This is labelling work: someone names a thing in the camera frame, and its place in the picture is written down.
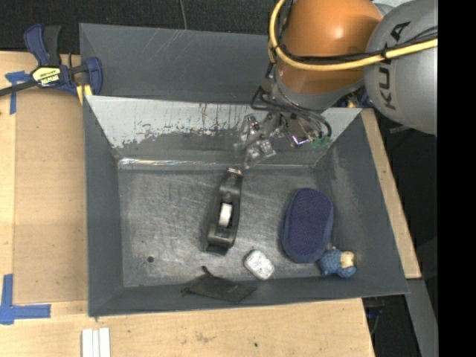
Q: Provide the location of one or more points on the blue knitted toy animal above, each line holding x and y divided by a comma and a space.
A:
332, 262

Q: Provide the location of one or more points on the small white plastic case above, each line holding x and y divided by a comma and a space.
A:
259, 265

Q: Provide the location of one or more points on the grey metal bin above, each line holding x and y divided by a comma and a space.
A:
171, 214

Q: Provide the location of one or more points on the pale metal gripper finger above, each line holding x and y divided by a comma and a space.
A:
250, 126
260, 151

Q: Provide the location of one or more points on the black tape dispenser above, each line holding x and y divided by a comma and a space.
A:
227, 192

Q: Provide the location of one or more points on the dark blue slipper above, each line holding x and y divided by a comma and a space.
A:
308, 225

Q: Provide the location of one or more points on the black cloth pouch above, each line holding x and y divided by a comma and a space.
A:
223, 288

